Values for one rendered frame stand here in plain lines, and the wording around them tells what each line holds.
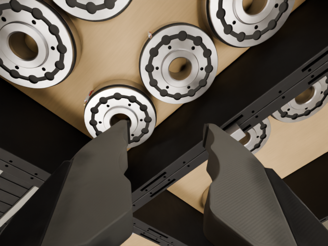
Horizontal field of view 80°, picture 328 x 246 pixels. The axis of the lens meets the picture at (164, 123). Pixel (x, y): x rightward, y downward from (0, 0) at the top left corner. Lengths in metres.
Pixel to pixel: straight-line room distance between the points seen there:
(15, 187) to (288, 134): 0.52
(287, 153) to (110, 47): 0.38
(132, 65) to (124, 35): 0.04
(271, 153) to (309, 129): 0.08
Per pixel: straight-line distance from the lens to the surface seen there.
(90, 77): 0.30
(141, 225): 0.34
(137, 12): 0.28
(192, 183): 0.44
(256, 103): 0.24
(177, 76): 0.28
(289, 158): 0.49
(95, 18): 0.25
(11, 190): 0.49
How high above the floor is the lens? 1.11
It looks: 58 degrees down
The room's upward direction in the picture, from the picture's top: 168 degrees clockwise
